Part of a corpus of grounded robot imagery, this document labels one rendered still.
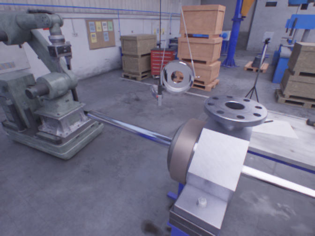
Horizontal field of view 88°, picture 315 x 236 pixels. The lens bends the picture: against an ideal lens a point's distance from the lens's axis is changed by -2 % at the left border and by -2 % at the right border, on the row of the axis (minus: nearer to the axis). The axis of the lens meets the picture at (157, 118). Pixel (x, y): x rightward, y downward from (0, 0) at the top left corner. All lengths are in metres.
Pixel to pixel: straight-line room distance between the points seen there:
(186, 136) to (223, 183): 0.26
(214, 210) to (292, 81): 4.44
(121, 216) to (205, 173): 1.42
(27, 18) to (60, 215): 2.21
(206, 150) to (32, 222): 1.97
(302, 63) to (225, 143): 4.30
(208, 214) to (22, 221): 1.99
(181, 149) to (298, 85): 4.41
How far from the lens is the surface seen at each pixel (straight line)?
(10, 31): 2.83
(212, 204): 0.77
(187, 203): 0.75
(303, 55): 4.89
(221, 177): 0.74
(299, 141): 1.84
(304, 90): 5.10
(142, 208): 2.04
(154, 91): 2.00
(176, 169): 0.87
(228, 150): 0.75
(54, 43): 2.41
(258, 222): 2.20
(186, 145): 0.82
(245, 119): 0.71
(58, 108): 2.72
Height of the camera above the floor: 1.73
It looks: 30 degrees down
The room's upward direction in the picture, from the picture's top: straight up
